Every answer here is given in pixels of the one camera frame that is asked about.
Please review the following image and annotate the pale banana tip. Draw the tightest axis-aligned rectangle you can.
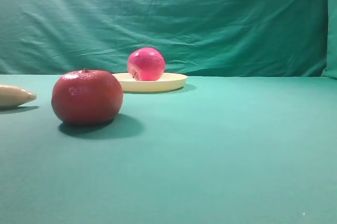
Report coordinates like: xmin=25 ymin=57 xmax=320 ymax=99
xmin=1 ymin=85 xmax=37 ymax=108

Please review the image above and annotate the red apple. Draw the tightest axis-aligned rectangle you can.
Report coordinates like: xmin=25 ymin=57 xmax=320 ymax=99
xmin=127 ymin=47 xmax=166 ymax=81

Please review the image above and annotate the orange mandarin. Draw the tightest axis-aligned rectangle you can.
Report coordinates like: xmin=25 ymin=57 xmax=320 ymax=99
xmin=51 ymin=69 xmax=123 ymax=126

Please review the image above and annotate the yellow plate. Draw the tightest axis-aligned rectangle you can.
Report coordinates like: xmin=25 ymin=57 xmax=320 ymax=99
xmin=112 ymin=73 xmax=187 ymax=93

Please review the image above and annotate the green backdrop cloth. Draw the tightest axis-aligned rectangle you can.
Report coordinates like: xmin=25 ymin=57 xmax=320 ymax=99
xmin=1 ymin=0 xmax=336 ymax=78

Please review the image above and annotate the green table cloth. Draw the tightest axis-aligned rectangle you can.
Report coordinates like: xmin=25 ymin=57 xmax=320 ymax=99
xmin=1 ymin=75 xmax=336 ymax=223

